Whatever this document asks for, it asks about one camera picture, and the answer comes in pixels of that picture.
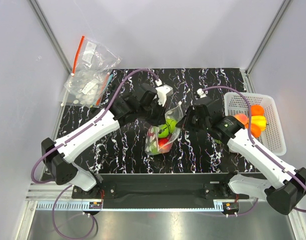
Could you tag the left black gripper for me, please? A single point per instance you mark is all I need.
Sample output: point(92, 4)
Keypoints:
point(160, 120)

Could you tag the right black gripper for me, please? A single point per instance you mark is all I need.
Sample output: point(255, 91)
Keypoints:
point(184, 123)

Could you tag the green bell pepper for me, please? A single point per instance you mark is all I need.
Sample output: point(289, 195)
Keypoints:
point(168, 128)

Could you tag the clear bag with white dots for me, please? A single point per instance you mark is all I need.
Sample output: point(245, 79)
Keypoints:
point(152, 133)

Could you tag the red yellow pomegranate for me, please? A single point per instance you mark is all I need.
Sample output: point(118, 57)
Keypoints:
point(164, 145)

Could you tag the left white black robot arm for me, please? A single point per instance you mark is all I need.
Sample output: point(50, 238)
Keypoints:
point(59, 155)

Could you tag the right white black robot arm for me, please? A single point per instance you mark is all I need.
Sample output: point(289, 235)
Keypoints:
point(283, 187)

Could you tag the orange fruit top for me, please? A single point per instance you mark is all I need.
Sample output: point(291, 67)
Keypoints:
point(257, 110)

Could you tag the orange fruit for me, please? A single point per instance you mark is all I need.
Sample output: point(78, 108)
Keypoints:
point(257, 110)
point(254, 129)

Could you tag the clear bag with coloured zippers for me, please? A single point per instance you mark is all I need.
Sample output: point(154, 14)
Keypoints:
point(86, 87)

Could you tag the clear bag with red zipper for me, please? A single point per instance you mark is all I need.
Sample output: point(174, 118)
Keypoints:
point(92, 55)

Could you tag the green plastic leaf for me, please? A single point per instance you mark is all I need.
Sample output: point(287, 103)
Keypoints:
point(217, 141)

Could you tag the peach fruit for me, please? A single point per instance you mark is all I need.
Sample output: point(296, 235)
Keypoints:
point(242, 118)

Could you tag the black marble pattern mat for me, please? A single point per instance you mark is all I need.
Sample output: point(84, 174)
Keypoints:
point(123, 150)

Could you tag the orange fruit lower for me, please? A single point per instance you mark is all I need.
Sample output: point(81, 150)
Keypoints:
point(254, 129)

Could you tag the yellow bell pepper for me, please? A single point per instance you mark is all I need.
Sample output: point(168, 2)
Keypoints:
point(260, 121)

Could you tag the white plastic basket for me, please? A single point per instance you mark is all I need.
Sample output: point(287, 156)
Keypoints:
point(272, 137)

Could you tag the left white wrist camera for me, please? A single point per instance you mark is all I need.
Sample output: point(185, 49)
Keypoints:
point(163, 92)

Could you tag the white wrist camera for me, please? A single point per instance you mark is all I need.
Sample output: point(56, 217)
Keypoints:
point(201, 93)
point(163, 92)

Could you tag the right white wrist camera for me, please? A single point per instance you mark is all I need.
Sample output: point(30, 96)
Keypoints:
point(201, 93)

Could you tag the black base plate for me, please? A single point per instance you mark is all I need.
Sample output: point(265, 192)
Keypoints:
point(153, 191)

